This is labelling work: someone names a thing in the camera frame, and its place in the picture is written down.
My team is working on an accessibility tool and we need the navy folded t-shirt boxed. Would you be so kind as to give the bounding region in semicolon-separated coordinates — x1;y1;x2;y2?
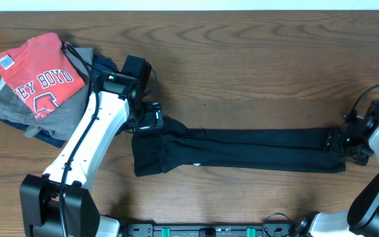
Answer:
0;47;118;147

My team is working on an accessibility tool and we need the grey folded t-shirt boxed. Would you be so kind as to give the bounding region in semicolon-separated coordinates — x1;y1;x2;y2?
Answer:
0;50;89;140

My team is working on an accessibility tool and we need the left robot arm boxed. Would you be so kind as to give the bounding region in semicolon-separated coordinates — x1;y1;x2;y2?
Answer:
20;71;162;236

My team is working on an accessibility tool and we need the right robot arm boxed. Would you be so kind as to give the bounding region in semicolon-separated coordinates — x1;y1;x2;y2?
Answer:
303;122;379;237

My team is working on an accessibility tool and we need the black t-shirt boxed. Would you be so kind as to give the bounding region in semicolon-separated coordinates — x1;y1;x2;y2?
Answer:
132;117;346;176

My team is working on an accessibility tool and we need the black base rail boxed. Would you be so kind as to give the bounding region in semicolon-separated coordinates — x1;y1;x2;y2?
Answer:
118;213;310;237

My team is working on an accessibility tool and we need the red printed folded t-shirt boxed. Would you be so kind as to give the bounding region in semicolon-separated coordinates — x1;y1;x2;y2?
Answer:
0;33;85;120

